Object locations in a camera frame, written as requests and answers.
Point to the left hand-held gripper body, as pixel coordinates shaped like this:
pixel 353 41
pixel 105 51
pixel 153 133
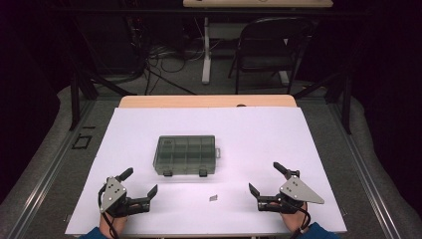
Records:
pixel 112 194

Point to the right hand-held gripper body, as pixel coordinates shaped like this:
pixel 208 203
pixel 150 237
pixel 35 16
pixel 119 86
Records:
pixel 297 191

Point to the small metal screw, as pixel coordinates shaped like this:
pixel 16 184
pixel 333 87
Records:
pixel 213 197

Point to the clear grey compartment organizer box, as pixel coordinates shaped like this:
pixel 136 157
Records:
pixel 185 156

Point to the person's right hand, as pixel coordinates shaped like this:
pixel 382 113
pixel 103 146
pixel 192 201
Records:
pixel 293 220

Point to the person's left hand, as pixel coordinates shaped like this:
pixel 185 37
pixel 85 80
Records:
pixel 112 227

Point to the white board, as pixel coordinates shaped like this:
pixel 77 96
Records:
pixel 265 139

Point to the light wooden table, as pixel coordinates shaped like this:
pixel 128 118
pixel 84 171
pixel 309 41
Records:
pixel 205 101

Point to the black folding chair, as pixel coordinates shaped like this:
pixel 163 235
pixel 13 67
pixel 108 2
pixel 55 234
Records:
pixel 265 43

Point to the white-legged desk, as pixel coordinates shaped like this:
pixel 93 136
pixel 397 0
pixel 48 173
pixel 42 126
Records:
pixel 206 49

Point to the aluminium floor rail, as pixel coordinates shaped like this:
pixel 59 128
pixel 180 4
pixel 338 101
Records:
pixel 365 172
pixel 49 176

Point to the black metal frame stand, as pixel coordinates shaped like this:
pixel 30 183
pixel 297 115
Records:
pixel 346 103
pixel 75 99

